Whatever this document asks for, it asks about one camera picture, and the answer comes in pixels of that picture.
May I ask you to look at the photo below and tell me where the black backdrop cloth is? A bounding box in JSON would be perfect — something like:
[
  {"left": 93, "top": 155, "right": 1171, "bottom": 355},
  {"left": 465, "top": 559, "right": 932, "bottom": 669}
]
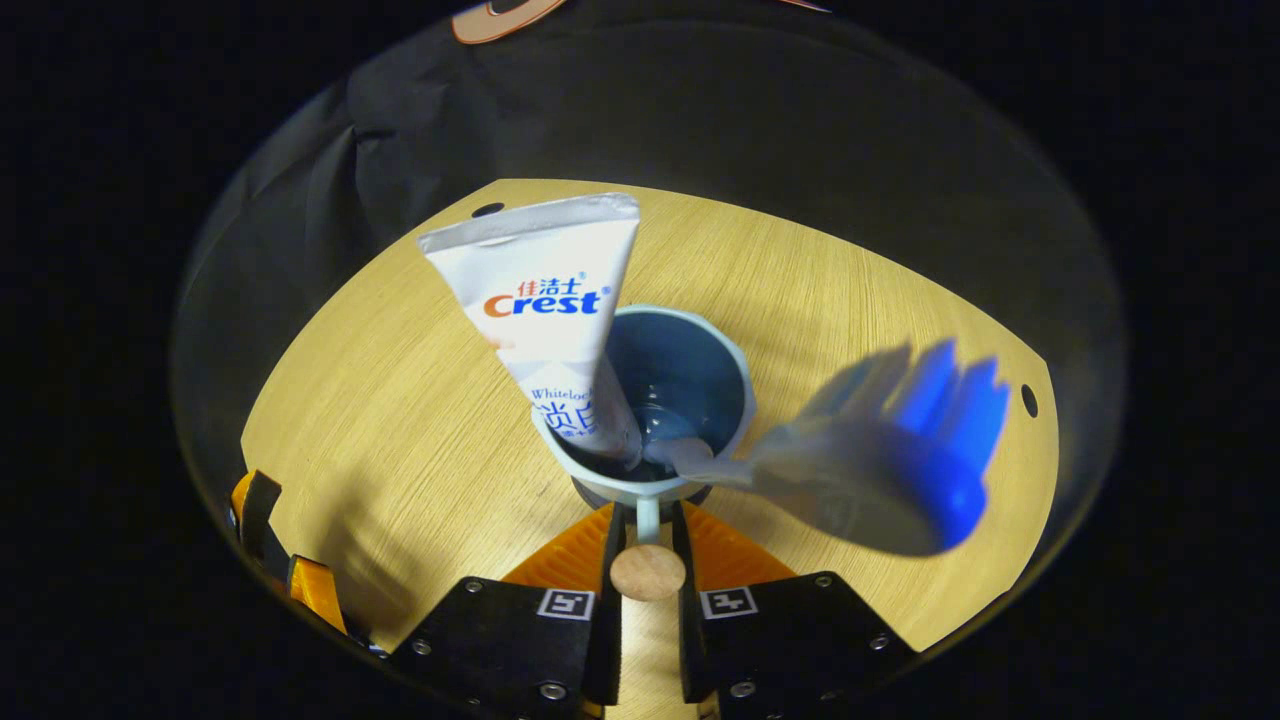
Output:
[{"left": 170, "top": 0, "right": 1129, "bottom": 561}]

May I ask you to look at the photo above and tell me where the light blue cup wooden handle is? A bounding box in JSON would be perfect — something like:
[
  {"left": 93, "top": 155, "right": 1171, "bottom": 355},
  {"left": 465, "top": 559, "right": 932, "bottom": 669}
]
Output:
[{"left": 530, "top": 304, "right": 758, "bottom": 603}]

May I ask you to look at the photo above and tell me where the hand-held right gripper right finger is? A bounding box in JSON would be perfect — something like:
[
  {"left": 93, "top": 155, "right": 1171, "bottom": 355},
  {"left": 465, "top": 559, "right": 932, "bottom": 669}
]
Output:
[{"left": 670, "top": 500, "right": 916, "bottom": 720}]

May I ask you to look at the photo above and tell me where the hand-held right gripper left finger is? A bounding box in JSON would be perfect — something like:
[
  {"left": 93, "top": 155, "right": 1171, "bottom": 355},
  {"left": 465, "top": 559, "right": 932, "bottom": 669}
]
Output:
[{"left": 390, "top": 500, "right": 631, "bottom": 720}]

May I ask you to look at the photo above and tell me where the wooden desktop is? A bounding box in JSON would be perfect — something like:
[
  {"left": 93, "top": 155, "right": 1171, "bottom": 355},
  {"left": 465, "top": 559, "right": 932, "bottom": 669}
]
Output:
[{"left": 240, "top": 178, "right": 1061, "bottom": 720}]

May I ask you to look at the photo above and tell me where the white toothpaste tube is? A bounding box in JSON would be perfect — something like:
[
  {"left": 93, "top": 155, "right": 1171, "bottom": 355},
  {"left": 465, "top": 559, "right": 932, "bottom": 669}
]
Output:
[{"left": 416, "top": 192, "right": 642, "bottom": 467}]

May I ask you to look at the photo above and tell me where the white toothbrush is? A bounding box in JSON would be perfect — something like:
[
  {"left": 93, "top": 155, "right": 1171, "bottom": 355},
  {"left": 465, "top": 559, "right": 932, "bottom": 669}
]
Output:
[{"left": 645, "top": 338, "right": 1012, "bottom": 559}]

